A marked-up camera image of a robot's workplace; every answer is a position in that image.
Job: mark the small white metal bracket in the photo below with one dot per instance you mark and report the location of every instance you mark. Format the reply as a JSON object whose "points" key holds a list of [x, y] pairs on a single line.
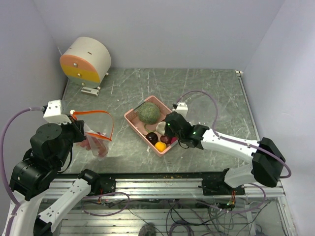
{"points": [[90, 91]]}

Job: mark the green netted melon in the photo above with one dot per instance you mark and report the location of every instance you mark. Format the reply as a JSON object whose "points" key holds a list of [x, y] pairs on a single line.
{"points": [[148, 113]]}

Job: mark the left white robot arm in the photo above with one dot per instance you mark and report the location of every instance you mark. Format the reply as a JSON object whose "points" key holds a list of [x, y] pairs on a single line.
{"points": [[31, 178]]}

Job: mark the cream cylindrical drawer box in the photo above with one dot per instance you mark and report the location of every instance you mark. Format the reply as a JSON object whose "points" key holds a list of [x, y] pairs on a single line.
{"points": [[86, 62]]}

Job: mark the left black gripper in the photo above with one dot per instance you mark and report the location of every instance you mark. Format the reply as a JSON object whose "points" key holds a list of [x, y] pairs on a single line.
{"points": [[78, 126]]}

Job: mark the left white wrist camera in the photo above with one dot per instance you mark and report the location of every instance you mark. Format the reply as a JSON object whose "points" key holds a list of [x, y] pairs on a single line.
{"points": [[54, 113]]}

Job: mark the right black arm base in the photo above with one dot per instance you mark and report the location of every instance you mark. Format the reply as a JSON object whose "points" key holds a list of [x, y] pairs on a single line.
{"points": [[213, 184]]}

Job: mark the clear bag orange zipper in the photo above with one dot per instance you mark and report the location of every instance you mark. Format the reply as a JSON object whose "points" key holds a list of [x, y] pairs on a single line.
{"points": [[98, 123]]}

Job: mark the aluminium mounting rail frame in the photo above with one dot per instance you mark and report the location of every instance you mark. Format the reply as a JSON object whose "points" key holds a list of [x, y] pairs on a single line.
{"points": [[174, 205]]}

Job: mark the white garlic bulb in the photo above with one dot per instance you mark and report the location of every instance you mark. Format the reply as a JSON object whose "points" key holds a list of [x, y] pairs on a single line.
{"points": [[160, 128]]}

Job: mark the orange fruit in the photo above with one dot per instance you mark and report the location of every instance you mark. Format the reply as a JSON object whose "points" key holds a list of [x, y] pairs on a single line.
{"points": [[160, 146]]}

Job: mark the small dark red plum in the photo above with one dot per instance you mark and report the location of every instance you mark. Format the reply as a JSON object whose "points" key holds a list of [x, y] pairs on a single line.
{"points": [[165, 139]]}

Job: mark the pink plastic basket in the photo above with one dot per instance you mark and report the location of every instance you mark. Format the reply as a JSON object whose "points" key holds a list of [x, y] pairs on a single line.
{"points": [[142, 129]]}

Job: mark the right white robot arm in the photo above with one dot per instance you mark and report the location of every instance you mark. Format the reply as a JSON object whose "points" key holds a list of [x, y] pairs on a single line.
{"points": [[264, 160]]}

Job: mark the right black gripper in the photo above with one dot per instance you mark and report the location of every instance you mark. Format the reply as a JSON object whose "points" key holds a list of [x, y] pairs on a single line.
{"points": [[168, 131]]}

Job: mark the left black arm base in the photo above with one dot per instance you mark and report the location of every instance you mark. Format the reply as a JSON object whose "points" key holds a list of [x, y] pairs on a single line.
{"points": [[105, 184]]}

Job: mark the red grape bunch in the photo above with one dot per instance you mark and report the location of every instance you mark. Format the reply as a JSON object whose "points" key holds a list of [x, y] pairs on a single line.
{"points": [[98, 146]]}

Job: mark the white corner clip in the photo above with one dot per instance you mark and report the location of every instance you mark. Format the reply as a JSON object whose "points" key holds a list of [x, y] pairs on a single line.
{"points": [[239, 72]]}

